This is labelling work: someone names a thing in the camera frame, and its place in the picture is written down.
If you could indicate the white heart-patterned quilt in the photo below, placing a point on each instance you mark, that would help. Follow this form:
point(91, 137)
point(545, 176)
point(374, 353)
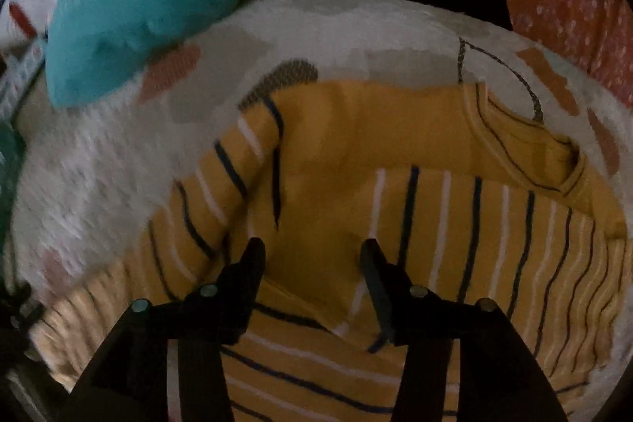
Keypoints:
point(99, 165)

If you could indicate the long patterned box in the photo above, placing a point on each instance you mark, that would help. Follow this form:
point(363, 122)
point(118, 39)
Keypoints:
point(20, 76)

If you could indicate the yellow striped sweater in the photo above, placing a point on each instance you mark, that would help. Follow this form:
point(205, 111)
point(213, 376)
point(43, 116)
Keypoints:
point(346, 145)

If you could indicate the green box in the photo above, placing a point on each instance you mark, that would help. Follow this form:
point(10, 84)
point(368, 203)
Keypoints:
point(9, 165)

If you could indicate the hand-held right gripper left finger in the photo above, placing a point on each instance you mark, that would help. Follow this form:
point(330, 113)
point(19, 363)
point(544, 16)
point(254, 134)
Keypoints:
point(249, 286)

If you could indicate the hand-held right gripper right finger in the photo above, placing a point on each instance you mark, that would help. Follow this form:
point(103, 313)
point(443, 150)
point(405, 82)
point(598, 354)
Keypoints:
point(380, 288)

